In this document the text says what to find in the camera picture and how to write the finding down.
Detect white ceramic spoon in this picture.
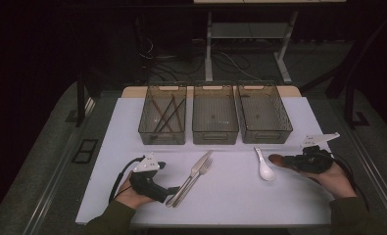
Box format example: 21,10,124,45
253,146,276,181

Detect white metal desk frame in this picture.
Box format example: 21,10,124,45
204,9,300,85

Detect white table mat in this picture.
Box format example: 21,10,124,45
74,96,342,228

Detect translucent grey plastic bin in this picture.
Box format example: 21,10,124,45
137,81,188,146
235,80,294,145
191,81,240,146

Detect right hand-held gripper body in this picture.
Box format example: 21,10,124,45
297,131,341,174

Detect tangle of floor cables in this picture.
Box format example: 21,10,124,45
136,19,264,82

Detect steel fork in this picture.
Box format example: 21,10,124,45
171,157,214,210

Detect black chopstick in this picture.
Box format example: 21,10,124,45
154,96,176,134
156,97,187,135

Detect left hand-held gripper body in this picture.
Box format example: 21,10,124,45
129,152,171,204

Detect person's left hand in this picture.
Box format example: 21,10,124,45
116,177,155,210

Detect person's right hand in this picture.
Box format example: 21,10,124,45
300,161,359,200

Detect silver forks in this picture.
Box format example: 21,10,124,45
165,150,214,209

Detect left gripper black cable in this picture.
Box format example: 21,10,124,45
108,156,146,204

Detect black metal stand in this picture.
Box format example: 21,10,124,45
65,74,99,128
300,13,387,130

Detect brown wooden spoon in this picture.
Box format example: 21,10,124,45
267,154,288,169

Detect aluminium floor rail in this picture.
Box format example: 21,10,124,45
21,97,97,235
344,126,387,226

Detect brown wooden chopstick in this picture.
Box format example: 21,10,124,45
150,97,176,134
170,93,185,132

